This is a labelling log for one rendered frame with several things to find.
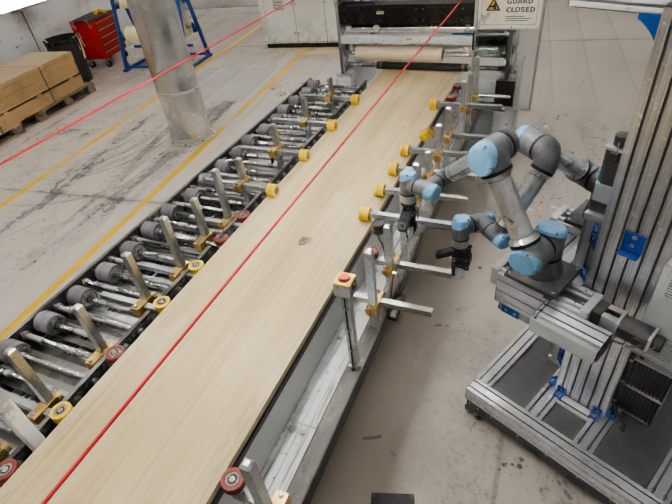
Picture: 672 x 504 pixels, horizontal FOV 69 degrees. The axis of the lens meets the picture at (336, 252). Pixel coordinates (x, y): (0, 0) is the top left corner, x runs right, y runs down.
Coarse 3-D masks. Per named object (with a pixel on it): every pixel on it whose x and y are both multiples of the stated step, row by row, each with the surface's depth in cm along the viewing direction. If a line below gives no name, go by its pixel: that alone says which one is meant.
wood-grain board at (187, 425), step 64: (384, 128) 355; (320, 192) 295; (256, 256) 253; (320, 256) 247; (192, 320) 221; (256, 320) 217; (128, 384) 196; (192, 384) 193; (256, 384) 190; (64, 448) 177; (128, 448) 174; (192, 448) 171
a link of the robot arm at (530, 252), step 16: (480, 144) 171; (496, 144) 171; (512, 144) 174; (480, 160) 172; (496, 160) 170; (480, 176) 175; (496, 176) 173; (496, 192) 177; (512, 192) 176; (512, 208) 177; (512, 224) 179; (528, 224) 179; (512, 240) 183; (528, 240) 179; (544, 240) 183; (512, 256) 183; (528, 256) 178; (544, 256) 181; (528, 272) 182
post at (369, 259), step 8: (368, 248) 207; (368, 256) 206; (368, 264) 209; (368, 272) 212; (368, 280) 215; (368, 288) 218; (376, 288) 221; (368, 296) 222; (376, 296) 223; (368, 304) 225; (376, 320) 230
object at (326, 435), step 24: (456, 144) 366; (432, 216) 300; (408, 240) 282; (384, 288) 253; (384, 312) 240; (360, 384) 215; (336, 408) 201; (336, 432) 194; (312, 456) 185; (312, 480) 179
